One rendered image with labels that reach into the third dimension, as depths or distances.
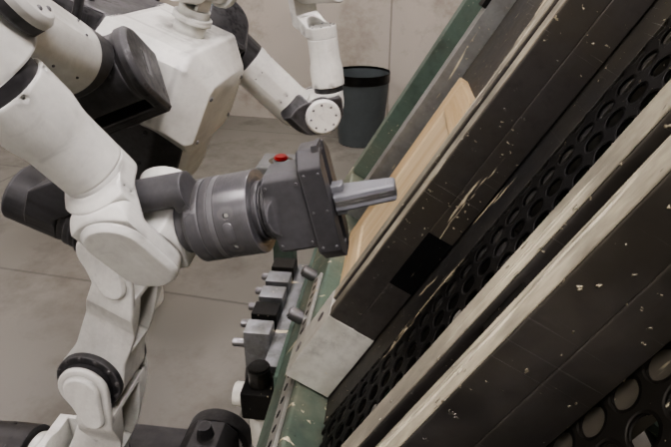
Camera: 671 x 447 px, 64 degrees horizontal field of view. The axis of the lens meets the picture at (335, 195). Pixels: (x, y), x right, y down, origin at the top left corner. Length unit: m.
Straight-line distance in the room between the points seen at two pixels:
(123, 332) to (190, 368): 1.05
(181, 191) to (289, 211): 0.10
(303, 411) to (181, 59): 0.52
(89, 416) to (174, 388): 0.86
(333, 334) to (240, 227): 0.27
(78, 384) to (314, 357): 0.65
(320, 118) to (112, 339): 0.63
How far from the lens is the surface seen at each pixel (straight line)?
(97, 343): 1.27
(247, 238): 0.53
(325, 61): 1.18
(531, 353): 0.33
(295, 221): 0.53
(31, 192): 1.12
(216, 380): 2.17
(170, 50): 0.85
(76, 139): 0.51
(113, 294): 1.12
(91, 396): 1.30
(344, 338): 0.74
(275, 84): 1.16
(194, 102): 0.86
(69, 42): 0.62
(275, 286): 1.25
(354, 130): 4.32
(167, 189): 0.54
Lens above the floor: 1.47
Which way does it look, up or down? 25 degrees down
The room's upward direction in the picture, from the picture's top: straight up
